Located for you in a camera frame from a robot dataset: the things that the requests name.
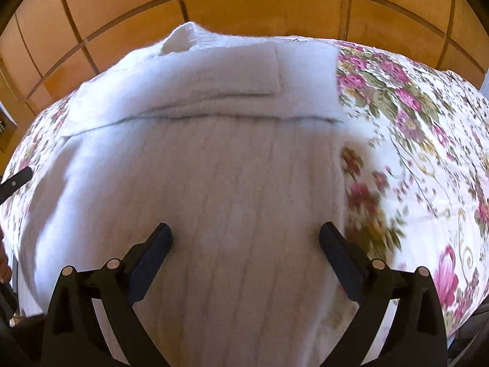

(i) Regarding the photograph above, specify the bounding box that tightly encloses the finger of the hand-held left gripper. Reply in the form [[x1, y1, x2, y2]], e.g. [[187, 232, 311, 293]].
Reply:
[[0, 167, 33, 204]]

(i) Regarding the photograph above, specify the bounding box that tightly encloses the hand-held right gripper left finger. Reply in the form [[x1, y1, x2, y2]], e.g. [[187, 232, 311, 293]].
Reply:
[[41, 222, 174, 367]]

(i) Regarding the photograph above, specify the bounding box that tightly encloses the person's left hand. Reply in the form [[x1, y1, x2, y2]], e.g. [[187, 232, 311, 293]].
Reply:
[[0, 233, 13, 284]]

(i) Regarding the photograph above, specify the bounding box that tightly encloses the wooden wardrobe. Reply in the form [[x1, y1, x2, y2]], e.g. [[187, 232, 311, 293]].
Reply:
[[0, 0, 489, 123]]

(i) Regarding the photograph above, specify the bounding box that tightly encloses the white knitted sweater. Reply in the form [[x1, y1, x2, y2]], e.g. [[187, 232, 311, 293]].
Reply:
[[17, 22, 350, 367]]

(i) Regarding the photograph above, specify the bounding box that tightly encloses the floral bedspread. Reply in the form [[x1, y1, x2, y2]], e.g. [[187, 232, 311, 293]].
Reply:
[[0, 36, 489, 339]]

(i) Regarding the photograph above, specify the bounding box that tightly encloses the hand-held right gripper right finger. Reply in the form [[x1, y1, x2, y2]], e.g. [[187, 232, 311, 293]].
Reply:
[[319, 222, 448, 367]]

